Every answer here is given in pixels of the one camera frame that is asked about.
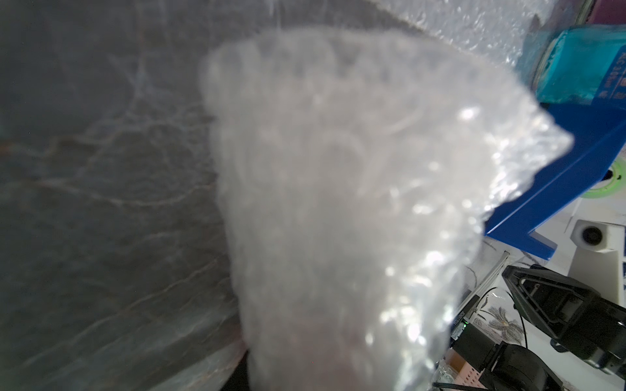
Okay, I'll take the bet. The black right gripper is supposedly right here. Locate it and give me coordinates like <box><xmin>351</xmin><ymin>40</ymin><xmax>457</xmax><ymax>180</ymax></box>
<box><xmin>550</xmin><ymin>293</ymin><xmax>625</xmax><ymax>379</ymax></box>

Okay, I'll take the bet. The blue tape dispenser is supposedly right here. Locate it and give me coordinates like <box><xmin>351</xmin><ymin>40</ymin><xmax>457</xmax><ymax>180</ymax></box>
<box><xmin>486</xmin><ymin>104</ymin><xmax>625</xmax><ymax>260</ymax></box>

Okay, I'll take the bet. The blue glass bottle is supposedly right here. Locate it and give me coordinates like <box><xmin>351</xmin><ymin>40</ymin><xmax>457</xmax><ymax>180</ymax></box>
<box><xmin>531</xmin><ymin>24</ymin><xmax>625</xmax><ymax>110</ymax></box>

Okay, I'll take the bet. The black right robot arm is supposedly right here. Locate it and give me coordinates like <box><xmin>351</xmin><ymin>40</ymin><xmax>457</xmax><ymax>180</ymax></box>
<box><xmin>453</xmin><ymin>278</ymin><xmax>625</xmax><ymax>390</ymax></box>

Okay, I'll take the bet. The bubble wrap sheet stack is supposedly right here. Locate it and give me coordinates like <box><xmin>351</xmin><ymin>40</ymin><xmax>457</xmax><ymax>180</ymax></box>
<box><xmin>374</xmin><ymin>0</ymin><xmax>557</xmax><ymax>66</ymax></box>

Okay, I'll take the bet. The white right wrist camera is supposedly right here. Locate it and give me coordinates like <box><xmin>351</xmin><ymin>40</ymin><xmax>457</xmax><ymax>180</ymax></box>
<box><xmin>568</xmin><ymin>219</ymin><xmax>625</xmax><ymax>307</ymax></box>

